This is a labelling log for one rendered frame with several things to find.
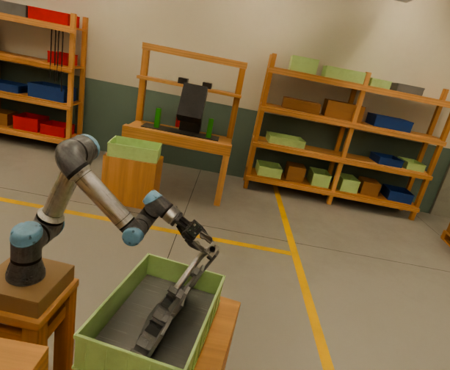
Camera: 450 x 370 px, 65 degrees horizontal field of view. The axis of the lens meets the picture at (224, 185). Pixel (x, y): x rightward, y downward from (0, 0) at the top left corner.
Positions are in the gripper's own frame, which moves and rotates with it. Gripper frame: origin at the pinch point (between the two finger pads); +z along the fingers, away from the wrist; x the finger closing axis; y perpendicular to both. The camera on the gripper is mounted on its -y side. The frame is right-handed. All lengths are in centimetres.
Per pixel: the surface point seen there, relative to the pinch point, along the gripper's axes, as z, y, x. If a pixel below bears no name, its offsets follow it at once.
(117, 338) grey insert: -7, -7, -50
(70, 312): -29, -42, -57
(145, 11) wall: -281, -334, 311
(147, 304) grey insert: -4.7, -22.7, -33.0
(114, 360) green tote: -4, 10, -54
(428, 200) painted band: 310, -359, 421
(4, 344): -36, 3, -72
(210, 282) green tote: 13.5, -27.3, -6.5
